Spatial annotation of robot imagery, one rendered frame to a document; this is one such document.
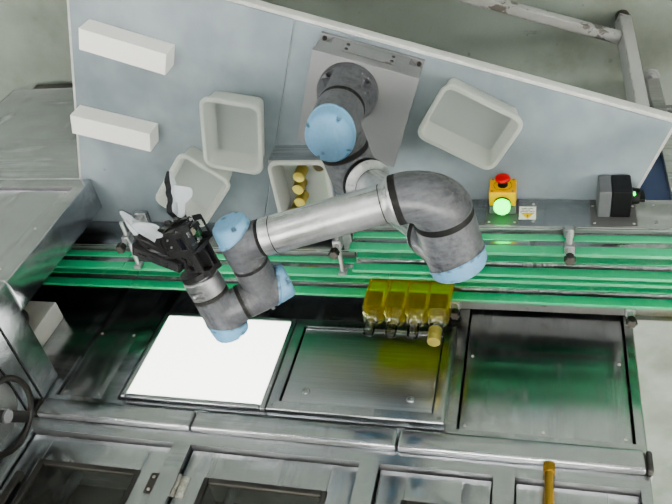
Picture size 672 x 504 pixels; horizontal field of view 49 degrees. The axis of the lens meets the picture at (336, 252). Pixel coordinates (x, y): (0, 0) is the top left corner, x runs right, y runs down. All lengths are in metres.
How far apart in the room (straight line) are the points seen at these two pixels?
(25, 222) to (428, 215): 1.40
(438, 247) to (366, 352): 0.75
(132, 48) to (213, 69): 0.21
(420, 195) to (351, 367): 0.82
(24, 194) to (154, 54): 0.74
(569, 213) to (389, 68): 0.62
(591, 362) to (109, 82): 1.53
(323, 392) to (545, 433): 0.57
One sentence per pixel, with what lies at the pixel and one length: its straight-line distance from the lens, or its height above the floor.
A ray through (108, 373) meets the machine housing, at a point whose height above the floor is 1.21.
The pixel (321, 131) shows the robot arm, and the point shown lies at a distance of 1.65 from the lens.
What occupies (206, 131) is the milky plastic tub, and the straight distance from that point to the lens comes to 2.08.
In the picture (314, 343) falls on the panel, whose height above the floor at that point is 1.07.
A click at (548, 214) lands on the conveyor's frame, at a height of 0.82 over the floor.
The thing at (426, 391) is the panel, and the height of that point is 1.22.
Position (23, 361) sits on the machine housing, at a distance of 2.22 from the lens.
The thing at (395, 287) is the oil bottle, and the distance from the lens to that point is 2.01.
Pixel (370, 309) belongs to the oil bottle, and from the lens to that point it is 1.96.
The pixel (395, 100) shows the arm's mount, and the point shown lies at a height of 0.85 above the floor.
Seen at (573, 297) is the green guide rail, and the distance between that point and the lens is 2.05.
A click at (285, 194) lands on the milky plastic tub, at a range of 2.14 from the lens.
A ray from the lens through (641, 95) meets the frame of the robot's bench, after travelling 2.13.
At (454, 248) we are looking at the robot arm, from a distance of 1.37.
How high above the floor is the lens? 2.45
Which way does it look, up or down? 48 degrees down
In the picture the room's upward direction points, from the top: 161 degrees counter-clockwise
